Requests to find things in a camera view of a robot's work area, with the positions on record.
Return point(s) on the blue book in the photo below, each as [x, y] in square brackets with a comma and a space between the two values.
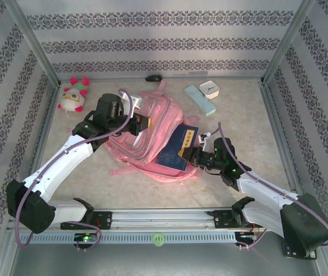
[172, 149]

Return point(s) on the pink student backpack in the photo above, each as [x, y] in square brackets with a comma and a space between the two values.
[164, 120]

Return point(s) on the light blue pencil case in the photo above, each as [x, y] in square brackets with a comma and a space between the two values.
[200, 100]

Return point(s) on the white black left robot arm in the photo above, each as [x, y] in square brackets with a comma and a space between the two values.
[63, 161]

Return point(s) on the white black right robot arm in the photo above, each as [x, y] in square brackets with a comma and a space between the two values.
[267, 192]

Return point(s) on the white pink plush toy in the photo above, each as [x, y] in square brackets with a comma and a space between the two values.
[72, 99]

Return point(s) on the small black oval device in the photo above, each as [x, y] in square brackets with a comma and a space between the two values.
[154, 78]

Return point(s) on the white square alarm clock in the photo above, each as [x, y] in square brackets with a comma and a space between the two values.
[209, 89]

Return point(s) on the metal table side rail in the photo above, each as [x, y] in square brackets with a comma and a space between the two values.
[268, 99]
[46, 126]

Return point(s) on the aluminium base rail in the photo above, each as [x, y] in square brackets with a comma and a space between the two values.
[164, 220]

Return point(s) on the metal frame post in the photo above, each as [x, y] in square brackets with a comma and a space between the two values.
[286, 43]
[36, 43]

